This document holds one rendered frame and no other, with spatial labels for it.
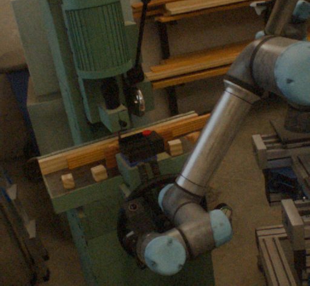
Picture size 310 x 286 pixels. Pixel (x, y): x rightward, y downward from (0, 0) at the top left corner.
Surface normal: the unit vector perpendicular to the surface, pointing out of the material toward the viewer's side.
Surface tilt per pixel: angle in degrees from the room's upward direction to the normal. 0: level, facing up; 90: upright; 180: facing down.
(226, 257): 0
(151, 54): 90
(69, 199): 90
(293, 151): 90
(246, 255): 0
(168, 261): 62
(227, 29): 90
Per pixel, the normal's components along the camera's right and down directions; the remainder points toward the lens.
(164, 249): 0.22, -0.14
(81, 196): 0.37, 0.32
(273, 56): -0.80, -0.38
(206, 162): -0.01, 0.14
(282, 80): -0.91, 0.23
